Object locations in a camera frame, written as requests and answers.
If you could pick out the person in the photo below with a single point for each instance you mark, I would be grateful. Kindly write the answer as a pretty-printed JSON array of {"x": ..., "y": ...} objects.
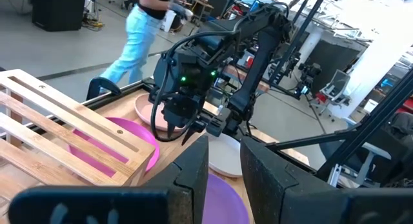
[{"x": 138, "y": 33}]

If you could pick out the black camera on tripod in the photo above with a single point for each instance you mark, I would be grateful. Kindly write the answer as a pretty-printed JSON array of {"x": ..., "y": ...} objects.
[{"x": 308, "y": 75}]

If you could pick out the slatted wooden shelf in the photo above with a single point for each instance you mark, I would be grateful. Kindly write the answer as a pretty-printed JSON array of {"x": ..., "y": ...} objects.
[{"x": 80, "y": 111}]

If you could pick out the black curved object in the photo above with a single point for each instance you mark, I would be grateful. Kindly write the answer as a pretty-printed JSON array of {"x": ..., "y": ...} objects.
[{"x": 103, "y": 85}]

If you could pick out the white bin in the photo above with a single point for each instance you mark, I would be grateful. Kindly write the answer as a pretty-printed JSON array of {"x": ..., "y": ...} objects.
[{"x": 167, "y": 20}]

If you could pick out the beige plate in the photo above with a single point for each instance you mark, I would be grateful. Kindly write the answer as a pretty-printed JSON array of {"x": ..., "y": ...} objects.
[{"x": 224, "y": 156}]

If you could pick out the magenta plate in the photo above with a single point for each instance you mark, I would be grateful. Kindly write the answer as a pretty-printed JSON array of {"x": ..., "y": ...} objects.
[{"x": 142, "y": 137}]

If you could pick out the purple plate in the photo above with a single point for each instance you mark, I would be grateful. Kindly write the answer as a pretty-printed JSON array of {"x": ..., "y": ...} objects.
[{"x": 222, "y": 201}]

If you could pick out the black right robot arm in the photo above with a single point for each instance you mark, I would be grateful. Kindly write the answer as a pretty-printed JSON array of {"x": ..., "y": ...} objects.
[{"x": 255, "y": 72}]

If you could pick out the black cabinet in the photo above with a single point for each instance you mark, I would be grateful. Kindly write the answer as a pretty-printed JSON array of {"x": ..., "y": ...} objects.
[{"x": 58, "y": 11}]

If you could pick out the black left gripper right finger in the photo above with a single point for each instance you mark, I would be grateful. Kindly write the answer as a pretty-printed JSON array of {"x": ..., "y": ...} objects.
[{"x": 306, "y": 201}]

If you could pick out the grey office chair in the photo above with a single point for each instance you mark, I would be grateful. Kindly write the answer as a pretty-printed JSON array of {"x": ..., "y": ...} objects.
[{"x": 337, "y": 83}]

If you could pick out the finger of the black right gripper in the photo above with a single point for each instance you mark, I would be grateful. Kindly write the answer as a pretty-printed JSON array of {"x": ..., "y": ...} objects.
[
  {"x": 170, "y": 128},
  {"x": 192, "y": 129}
]

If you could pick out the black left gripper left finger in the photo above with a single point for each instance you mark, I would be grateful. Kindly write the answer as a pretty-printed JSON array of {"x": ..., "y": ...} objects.
[{"x": 129, "y": 204}]

